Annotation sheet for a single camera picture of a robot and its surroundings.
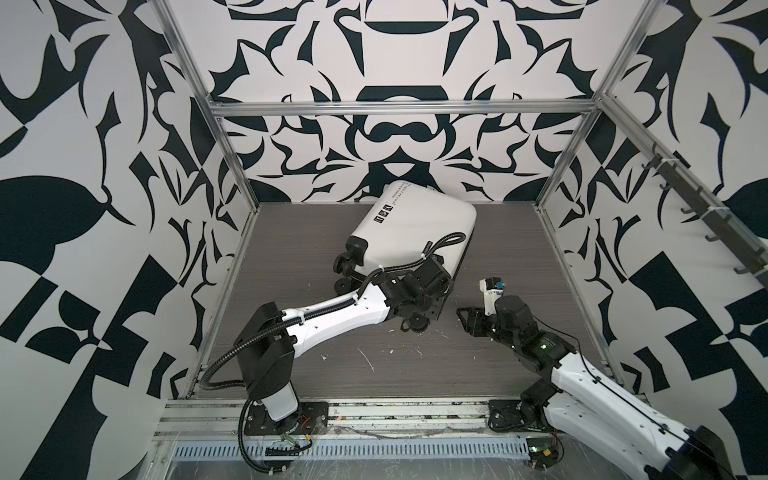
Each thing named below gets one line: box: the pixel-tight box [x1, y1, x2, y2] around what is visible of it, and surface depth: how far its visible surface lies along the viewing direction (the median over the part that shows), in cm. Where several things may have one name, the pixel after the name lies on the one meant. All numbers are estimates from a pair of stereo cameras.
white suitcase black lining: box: [334, 180, 477, 295], surface depth 93 cm
